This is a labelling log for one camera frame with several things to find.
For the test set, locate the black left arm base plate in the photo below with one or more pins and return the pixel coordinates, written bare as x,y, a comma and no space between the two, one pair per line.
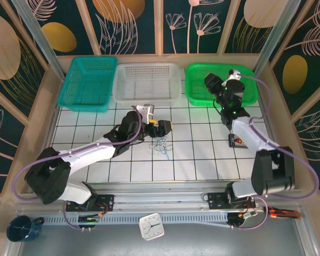
106,201

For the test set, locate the aluminium mounting rail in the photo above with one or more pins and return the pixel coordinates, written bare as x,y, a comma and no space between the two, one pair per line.
162,200

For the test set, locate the green plastic basket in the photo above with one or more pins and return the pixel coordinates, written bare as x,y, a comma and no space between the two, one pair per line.
200,77

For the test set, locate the white square clock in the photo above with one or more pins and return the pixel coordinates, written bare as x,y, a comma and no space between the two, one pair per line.
151,226

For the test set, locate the teal plastic basket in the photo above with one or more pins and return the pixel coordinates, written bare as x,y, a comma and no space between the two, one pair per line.
80,80

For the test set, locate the black battery pack red print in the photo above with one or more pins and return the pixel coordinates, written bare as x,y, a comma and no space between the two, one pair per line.
236,141

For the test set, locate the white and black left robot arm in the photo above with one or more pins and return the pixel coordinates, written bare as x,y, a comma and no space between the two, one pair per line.
90,154

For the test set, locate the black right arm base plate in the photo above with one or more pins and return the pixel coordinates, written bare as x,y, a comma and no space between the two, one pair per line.
216,201

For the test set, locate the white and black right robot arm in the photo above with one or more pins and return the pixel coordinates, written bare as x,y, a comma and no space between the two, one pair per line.
245,136

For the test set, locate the orange and black hand tool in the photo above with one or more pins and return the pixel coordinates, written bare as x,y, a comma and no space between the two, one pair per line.
281,213

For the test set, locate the dark blue mug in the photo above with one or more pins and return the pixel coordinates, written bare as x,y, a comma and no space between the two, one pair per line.
20,229

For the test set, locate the white plastic basket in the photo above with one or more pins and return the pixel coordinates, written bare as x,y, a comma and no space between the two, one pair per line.
149,80

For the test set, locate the aluminium frame post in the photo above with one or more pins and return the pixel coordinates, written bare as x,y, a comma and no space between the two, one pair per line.
280,34
37,34

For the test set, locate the small black electronics module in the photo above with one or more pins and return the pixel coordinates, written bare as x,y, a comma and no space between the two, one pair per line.
240,217
89,220

